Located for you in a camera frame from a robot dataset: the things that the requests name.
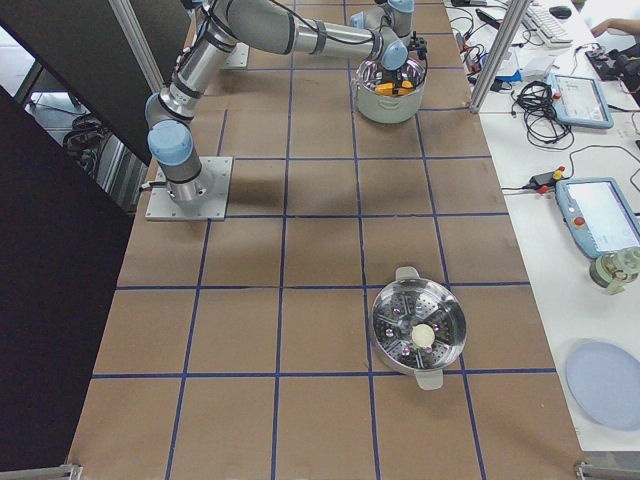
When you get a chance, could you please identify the yellow corn cob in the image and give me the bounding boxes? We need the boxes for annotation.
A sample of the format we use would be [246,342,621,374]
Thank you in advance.
[374,80,415,97]

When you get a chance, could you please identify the white keyboard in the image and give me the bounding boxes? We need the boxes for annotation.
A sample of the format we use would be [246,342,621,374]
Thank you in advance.
[522,3,573,48]

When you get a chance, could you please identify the pale green electric pot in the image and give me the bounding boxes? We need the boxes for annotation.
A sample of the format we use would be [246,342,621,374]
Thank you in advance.
[351,58,427,124]

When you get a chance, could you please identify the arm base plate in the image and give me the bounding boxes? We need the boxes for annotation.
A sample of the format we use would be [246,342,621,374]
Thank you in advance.
[222,43,250,70]
[145,156,233,221]

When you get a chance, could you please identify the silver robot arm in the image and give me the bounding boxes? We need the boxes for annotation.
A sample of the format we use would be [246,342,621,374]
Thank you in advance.
[145,0,415,204]
[349,0,427,61]

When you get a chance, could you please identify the aluminium frame post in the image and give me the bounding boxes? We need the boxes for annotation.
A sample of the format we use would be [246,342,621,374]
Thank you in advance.
[469,0,529,113]

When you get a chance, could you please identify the far teach pendant tablet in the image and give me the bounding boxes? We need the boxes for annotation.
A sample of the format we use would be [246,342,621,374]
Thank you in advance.
[547,73,614,129]

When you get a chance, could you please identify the pale blue plate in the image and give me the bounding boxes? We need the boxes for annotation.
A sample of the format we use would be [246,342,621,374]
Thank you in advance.
[565,341,639,431]

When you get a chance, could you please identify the teach pendant tablet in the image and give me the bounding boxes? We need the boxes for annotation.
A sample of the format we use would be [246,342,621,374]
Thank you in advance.
[547,73,614,129]
[555,177,639,259]

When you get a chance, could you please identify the steel steamer basket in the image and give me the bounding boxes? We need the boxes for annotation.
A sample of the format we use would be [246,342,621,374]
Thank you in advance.
[369,266,467,391]

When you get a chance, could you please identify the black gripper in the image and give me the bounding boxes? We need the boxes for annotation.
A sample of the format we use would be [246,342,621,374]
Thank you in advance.
[407,31,428,60]
[379,69,403,84]

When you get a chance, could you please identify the white bun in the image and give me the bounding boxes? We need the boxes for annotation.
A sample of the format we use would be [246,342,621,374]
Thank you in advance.
[411,324,436,349]

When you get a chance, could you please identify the glass jar with lid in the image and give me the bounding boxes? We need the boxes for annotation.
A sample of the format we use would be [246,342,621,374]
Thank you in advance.
[589,247,639,295]

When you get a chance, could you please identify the near teach pendant tablet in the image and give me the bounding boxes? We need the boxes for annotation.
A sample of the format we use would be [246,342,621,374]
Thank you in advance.
[555,177,639,259]

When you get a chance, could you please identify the black cable bundle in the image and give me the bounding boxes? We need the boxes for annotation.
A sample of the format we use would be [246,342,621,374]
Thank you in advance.
[512,82,574,149]

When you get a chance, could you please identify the brown paper table cover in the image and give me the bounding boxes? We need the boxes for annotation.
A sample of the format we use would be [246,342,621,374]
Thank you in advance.
[70,1,580,479]

